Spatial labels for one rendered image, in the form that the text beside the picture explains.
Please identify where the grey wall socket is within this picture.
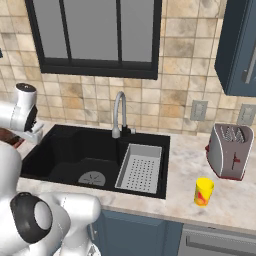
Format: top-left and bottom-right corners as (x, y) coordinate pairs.
(190, 99), (209, 122)
(236, 103), (256, 127)

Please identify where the silver cupboard handle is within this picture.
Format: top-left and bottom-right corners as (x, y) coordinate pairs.
(244, 42), (256, 85)

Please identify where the dark blue base cupboard door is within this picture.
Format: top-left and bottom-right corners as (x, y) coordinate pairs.
(89, 209), (184, 256)

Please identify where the grey perforated sink basket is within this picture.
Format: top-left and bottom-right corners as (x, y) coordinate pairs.
(114, 143), (164, 195)

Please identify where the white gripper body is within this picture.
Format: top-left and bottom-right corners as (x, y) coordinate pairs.
(14, 129), (45, 145)

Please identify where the brown bowl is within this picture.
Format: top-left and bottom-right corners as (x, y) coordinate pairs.
(0, 127), (26, 150)

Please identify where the silver and red toaster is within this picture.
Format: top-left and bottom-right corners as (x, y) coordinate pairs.
(204, 122), (255, 182)

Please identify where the silver dishwasher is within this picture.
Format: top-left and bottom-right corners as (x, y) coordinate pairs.
(177, 223), (256, 256)

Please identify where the grey round sink drain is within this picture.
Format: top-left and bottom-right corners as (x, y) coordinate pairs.
(77, 170), (107, 187)

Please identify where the grey curved tap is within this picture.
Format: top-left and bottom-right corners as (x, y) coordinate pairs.
(111, 91), (137, 140)

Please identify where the yellow cup with red print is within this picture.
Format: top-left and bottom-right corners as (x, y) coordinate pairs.
(193, 176), (216, 208)

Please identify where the black framed window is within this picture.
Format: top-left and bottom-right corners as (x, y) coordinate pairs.
(24, 0), (163, 81)

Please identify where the black sink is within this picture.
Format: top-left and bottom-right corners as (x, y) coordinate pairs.
(19, 124), (171, 200)

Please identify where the dark blue wall cupboard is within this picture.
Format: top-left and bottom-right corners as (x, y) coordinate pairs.
(214, 0), (256, 98)

